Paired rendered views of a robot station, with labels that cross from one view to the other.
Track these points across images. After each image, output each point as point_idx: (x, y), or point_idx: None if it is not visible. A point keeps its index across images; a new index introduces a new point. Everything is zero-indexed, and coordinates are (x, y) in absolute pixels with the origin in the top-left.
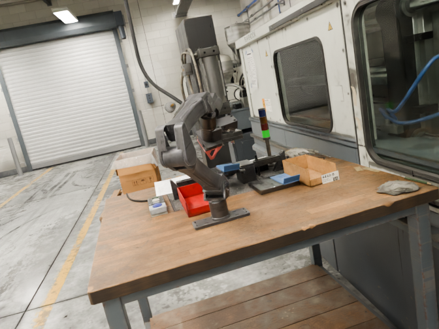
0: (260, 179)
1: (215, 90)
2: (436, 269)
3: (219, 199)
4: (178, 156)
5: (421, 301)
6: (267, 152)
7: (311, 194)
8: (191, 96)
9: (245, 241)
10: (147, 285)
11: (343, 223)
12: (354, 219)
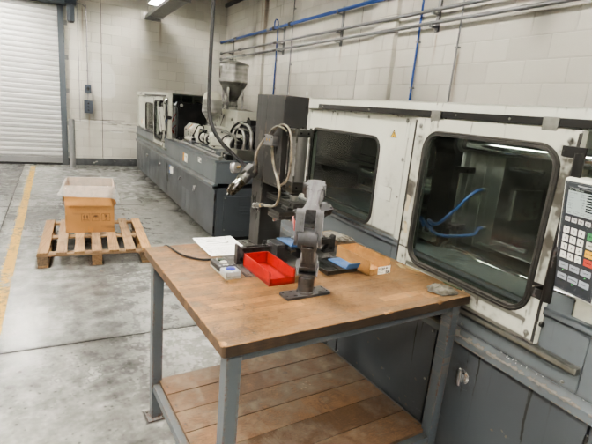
0: (319, 259)
1: (300, 169)
2: None
3: (311, 276)
4: (314, 239)
5: (435, 381)
6: None
7: (373, 283)
8: (311, 182)
9: (343, 318)
10: (270, 345)
11: (410, 313)
12: (418, 310)
